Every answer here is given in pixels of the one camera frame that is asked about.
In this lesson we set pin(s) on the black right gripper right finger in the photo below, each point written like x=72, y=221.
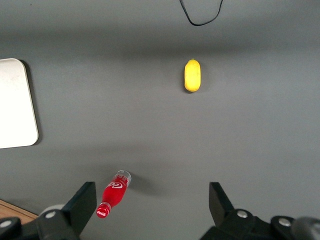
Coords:
x=220, y=207

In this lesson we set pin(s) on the red cola bottle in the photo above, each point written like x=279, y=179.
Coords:
x=115, y=192

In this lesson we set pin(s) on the light brown wooden board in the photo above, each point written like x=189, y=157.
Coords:
x=12, y=211

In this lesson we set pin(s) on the yellow lemon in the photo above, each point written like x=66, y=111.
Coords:
x=192, y=75

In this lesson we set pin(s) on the white rectangular tray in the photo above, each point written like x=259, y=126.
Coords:
x=15, y=105

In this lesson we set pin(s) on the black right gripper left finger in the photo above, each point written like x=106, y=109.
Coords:
x=80, y=205

